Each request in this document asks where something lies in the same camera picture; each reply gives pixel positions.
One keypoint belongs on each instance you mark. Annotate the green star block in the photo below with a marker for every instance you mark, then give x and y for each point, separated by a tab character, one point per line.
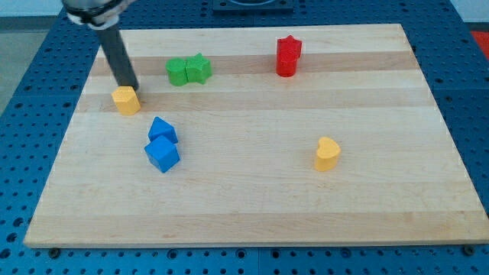
198	69

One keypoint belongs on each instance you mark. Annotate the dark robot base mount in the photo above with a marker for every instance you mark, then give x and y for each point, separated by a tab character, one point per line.
224	6

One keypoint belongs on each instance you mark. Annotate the green circle block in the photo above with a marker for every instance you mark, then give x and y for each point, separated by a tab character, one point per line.
176	71

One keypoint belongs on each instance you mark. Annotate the yellow hexagon block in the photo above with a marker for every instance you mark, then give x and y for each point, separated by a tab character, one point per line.
126	100

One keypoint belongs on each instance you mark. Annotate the blue cube block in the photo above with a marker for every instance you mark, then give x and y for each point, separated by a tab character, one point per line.
162	153

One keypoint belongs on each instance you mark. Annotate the yellow heart block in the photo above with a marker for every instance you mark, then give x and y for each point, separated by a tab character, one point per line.
327	154

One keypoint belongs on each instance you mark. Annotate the wooden board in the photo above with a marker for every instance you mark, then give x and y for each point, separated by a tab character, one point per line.
247	141

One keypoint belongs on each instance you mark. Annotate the blue triangle block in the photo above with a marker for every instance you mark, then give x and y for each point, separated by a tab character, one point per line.
161	128

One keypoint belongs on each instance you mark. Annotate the red cylinder block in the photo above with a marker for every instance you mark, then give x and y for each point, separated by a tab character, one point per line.
286	65

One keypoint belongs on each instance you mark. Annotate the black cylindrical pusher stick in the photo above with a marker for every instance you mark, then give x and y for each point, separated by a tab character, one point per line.
112	44

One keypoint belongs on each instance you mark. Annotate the red star block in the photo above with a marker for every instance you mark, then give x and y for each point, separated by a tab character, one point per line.
289	47

